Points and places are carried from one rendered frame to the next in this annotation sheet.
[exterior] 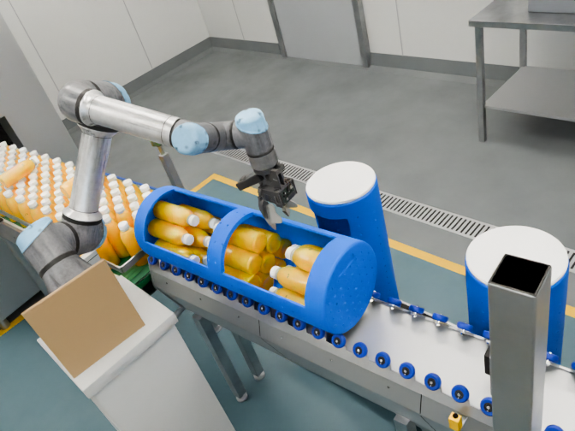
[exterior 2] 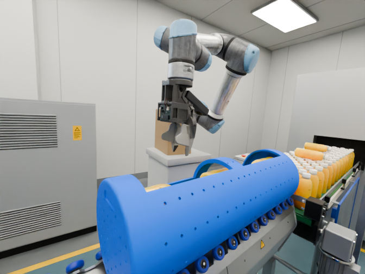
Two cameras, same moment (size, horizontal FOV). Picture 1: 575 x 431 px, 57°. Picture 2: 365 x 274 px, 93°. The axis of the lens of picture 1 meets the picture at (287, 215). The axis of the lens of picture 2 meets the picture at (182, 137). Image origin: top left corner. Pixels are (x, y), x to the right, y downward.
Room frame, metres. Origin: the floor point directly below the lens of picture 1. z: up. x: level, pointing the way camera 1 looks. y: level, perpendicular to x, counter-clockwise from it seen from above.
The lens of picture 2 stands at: (1.28, -0.50, 1.41)
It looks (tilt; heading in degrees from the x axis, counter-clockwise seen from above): 8 degrees down; 92
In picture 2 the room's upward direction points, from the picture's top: 3 degrees clockwise
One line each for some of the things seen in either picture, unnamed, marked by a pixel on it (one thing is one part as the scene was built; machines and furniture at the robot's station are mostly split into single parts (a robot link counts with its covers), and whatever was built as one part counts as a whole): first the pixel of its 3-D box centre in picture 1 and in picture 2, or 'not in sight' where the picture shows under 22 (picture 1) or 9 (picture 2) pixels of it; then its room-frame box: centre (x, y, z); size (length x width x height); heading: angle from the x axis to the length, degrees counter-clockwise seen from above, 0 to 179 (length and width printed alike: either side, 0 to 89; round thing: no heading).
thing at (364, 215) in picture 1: (358, 262); not in sight; (1.73, -0.24, 0.59); 0.28 x 0.28 x 0.88
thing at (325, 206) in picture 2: not in sight; (313, 209); (1.95, 0.37, 0.95); 0.10 x 0.07 x 0.10; 131
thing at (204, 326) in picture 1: (222, 358); not in sight; (1.68, 0.50, 0.31); 0.06 x 0.06 x 0.63; 41
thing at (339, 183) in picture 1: (340, 182); not in sight; (1.73, -0.24, 1.03); 0.28 x 0.28 x 0.01
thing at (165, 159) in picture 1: (203, 239); (352, 266); (2.31, 0.47, 0.55); 0.04 x 0.04 x 1.10; 41
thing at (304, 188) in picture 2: not in sight; (303, 192); (1.96, 0.47, 0.99); 0.07 x 0.07 x 0.19
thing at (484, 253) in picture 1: (515, 256); not in sight; (1.08, -0.60, 1.03); 0.28 x 0.28 x 0.01
